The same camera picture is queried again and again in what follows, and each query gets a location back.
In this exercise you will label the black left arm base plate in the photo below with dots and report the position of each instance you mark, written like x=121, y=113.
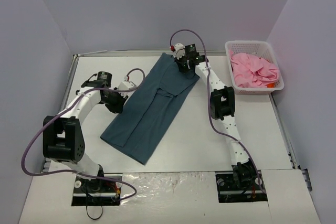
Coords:
x=89, y=193

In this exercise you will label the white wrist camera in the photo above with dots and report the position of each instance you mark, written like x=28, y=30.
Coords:
x=126, y=85
x=178, y=51

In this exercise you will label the teal blue t-shirt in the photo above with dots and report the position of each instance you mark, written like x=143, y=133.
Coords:
x=150, y=110

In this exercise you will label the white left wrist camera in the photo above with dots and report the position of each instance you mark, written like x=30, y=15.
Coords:
x=126, y=85

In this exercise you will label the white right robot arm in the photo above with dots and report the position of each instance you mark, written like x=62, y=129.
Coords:
x=221, y=108

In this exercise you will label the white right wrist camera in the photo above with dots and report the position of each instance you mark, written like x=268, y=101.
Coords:
x=178, y=51

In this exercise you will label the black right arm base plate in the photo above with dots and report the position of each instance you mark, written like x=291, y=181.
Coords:
x=229, y=192

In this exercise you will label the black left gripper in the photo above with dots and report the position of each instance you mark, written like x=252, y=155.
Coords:
x=115, y=104

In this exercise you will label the white plastic basket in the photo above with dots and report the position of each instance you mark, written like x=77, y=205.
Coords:
x=260, y=49

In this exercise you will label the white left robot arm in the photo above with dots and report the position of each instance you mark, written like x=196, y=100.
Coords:
x=63, y=139

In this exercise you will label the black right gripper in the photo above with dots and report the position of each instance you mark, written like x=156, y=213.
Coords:
x=184, y=66

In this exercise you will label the pink t-shirt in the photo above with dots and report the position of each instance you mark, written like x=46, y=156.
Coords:
x=250, y=71

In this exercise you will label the orange garment in basket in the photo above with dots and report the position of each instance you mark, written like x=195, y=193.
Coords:
x=270, y=85

